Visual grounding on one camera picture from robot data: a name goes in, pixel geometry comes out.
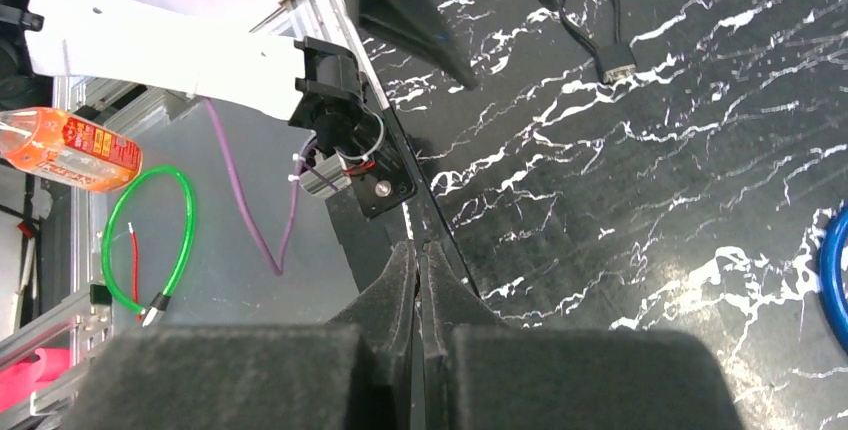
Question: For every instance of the blue cable lock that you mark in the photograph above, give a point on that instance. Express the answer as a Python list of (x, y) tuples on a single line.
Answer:
[(833, 295)]

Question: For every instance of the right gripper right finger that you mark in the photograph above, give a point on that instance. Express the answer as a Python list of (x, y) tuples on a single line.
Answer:
[(481, 373)]

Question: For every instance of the green cable lock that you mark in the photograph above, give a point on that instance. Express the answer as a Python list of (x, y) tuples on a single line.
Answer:
[(147, 241)]

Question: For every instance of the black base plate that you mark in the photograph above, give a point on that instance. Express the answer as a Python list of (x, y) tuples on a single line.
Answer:
[(365, 167)]

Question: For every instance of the orange drink bottle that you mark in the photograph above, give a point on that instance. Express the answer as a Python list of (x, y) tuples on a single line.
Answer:
[(57, 145)]

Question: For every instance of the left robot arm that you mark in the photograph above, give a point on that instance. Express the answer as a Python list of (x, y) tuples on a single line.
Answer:
[(203, 47)]

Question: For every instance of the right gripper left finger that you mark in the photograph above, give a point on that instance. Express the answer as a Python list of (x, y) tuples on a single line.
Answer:
[(352, 372)]

